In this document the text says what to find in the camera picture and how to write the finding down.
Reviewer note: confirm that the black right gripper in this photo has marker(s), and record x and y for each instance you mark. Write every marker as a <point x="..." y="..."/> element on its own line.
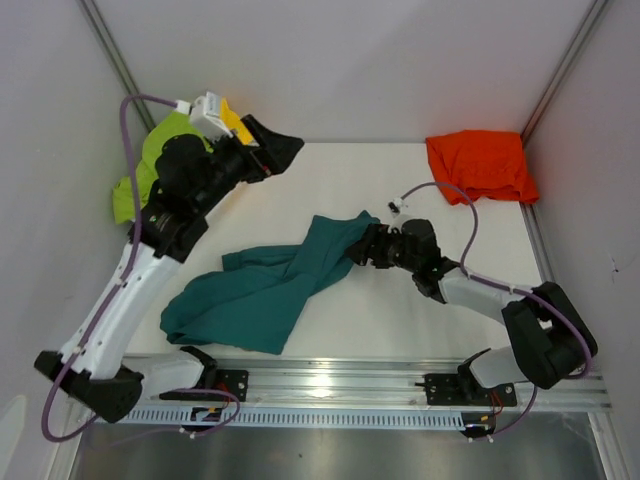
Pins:
<point x="375" y="235"/>

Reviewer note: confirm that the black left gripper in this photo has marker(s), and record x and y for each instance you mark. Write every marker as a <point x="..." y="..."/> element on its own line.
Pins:
<point x="276" y="150"/>

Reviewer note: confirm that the orange shorts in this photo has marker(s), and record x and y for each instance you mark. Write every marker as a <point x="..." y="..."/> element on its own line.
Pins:
<point x="472" y="164"/>

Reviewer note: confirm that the teal shorts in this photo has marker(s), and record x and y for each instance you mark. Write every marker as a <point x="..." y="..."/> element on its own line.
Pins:
<point x="256" y="299"/>

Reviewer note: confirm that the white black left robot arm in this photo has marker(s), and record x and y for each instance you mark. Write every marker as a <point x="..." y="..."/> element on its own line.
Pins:
<point x="89" y="367"/>

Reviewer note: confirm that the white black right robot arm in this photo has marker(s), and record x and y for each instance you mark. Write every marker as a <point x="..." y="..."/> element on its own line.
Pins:
<point x="548" y="339"/>

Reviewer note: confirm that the yellow shorts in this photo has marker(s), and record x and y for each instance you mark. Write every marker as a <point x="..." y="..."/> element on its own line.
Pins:
<point x="234" y="123"/>

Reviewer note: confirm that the lime green shorts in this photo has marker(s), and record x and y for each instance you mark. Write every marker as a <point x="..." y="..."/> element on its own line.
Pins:
<point x="173" y="125"/>

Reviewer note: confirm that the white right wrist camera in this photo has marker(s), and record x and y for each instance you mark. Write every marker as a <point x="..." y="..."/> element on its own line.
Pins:
<point x="399" y="210"/>

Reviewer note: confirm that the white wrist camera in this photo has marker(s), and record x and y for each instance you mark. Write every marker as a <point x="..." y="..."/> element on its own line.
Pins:
<point x="204" y="114"/>
<point x="399" y="210"/>

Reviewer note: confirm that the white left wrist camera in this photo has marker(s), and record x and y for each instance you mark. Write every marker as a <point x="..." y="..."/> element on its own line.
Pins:
<point x="204" y="114"/>

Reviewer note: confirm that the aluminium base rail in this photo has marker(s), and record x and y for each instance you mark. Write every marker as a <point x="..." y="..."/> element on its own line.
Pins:
<point x="381" y="384"/>

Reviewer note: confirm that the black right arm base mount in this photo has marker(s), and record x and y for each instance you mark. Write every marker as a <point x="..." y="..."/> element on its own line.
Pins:
<point x="461" y="389"/>

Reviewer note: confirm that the white slotted cable duct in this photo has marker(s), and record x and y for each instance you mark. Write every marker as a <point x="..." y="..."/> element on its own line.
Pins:
<point x="412" y="419"/>

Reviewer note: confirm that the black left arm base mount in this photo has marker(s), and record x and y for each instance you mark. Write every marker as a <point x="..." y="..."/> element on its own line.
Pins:
<point x="212" y="378"/>

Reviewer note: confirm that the aluminium frame post left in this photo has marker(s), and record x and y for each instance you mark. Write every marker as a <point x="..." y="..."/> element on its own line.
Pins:
<point x="106" y="40"/>

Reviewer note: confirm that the aluminium frame post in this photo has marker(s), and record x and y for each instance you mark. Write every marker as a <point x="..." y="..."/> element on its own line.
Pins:
<point x="568" y="60"/>
<point x="106" y="40"/>

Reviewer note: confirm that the aluminium frame post right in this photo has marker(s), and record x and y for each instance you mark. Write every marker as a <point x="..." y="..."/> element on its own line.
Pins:
<point x="568" y="60"/>

